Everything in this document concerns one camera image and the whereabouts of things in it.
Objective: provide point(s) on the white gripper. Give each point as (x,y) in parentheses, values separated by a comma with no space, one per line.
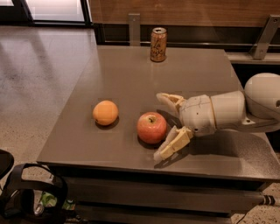
(196,114)

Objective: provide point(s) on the red apple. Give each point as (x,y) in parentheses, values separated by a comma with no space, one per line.
(151,127)

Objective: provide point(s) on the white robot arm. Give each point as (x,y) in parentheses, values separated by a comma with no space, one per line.
(254,109)

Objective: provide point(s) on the orange soda can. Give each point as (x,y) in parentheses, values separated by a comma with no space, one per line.
(158,41)

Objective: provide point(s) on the orange fruit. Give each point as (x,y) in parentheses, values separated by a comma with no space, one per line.
(105,112)

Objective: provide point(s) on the green packet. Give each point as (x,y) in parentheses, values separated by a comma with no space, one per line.
(48,200)

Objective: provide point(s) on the black round seat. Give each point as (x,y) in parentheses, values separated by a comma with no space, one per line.
(6,162)

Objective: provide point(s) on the angled metal bracket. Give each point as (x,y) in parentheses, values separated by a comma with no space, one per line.
(261,46)

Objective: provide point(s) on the grey metal bracket post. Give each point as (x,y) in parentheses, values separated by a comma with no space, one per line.
(134,29)

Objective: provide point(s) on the black striped handle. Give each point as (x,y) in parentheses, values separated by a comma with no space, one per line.
(268,200)

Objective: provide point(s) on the black bag with straps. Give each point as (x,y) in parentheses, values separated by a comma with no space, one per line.
(17,198)

